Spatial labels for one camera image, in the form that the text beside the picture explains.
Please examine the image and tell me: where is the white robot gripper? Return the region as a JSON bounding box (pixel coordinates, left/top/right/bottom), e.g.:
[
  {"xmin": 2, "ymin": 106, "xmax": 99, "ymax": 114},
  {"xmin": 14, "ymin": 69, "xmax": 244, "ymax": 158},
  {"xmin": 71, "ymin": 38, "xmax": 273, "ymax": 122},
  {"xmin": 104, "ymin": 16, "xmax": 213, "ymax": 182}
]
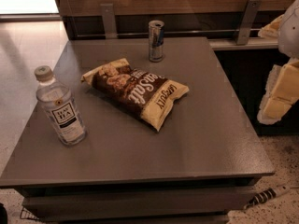
[{"xmin": 257, "ymin": 0, "xmax": 299, "ymax": 125}]

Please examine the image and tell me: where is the clear plastic tea bottle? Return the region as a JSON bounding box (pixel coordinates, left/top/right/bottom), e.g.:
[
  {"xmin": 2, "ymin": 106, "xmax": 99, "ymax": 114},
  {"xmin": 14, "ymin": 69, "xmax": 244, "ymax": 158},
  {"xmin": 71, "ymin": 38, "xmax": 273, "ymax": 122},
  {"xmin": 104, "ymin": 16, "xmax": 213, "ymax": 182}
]
[{"xmin": 35, "ymin": 65, "xmax": 86, "ymax": 146}]

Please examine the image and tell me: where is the silver blue energy drink can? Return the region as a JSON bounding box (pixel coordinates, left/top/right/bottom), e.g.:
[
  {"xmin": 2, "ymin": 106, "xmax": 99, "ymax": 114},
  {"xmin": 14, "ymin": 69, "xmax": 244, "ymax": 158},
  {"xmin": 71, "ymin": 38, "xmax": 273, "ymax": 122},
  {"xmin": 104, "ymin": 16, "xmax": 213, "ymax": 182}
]
[{"xmin": 149, "ymin": 20, "xmax": 164, "ymax": 62}]

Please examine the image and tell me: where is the brown yellow chip bag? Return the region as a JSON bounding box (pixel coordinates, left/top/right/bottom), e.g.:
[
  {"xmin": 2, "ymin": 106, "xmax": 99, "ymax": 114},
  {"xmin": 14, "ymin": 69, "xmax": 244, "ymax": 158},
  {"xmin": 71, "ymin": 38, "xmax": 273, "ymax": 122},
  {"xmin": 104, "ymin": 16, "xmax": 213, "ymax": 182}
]
[{"xmin": 81, "ymin": 58, "xmax": 189, "ymax": 132}]

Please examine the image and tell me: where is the grey table drawer base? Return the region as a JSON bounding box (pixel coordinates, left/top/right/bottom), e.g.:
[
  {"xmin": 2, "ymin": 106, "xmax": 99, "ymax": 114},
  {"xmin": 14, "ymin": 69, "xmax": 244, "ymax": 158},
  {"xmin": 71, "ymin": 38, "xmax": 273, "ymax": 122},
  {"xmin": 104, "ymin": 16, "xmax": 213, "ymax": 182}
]
[{"xmin": 17, "ymin": 177, "xmax": 257, "ymax": 223}]

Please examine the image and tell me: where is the right metal bracket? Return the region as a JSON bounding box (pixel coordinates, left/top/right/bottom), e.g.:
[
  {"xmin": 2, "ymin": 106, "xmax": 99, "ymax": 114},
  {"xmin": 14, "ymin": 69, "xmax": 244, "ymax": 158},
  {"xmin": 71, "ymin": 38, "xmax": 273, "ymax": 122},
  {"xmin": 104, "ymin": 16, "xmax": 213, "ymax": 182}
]
[{"xmin": 235, "ymin": 0, "xmax": 262, "ymax": 46}]

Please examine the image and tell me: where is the metal bracket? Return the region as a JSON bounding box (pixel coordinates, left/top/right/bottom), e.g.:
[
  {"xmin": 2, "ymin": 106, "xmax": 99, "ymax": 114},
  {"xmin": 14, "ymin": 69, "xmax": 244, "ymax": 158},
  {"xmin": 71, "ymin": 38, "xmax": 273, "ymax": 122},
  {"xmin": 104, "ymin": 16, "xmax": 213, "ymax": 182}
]
[
  {"xmin": 235, "ymin": 0, "xmax": 262, "ymax": 46},
  {"xmin": 101, "ymin": 3, "xmax": 118, "ymax": 39}
]

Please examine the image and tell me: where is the striped cable on floor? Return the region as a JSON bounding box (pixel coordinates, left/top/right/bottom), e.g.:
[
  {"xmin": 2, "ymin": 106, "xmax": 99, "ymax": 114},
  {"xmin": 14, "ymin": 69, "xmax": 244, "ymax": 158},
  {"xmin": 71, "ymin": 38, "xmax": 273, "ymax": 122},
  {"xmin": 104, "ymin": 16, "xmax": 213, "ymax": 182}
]
[{"xmin": 243, "ymin": 184, "xmax": 292, "ymax": 210}]

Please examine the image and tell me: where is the left metal bracket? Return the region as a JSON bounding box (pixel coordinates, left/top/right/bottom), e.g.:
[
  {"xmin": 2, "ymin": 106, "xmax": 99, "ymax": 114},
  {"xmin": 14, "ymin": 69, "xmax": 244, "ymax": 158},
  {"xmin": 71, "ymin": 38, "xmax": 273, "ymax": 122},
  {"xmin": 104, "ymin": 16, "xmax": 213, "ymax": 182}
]
[{"xmin": 101, "ymin": 3, "xmax": 118, "ymax": 39}]

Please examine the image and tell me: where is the wire rack under table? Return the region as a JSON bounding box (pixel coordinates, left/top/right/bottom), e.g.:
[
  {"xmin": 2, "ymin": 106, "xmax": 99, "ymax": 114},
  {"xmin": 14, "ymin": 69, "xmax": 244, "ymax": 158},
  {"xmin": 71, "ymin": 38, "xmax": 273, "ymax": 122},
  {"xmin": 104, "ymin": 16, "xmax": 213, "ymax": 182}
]
[{"xmin": 20, "ymin": 208, "xmax": 38, "ymax": 221}]

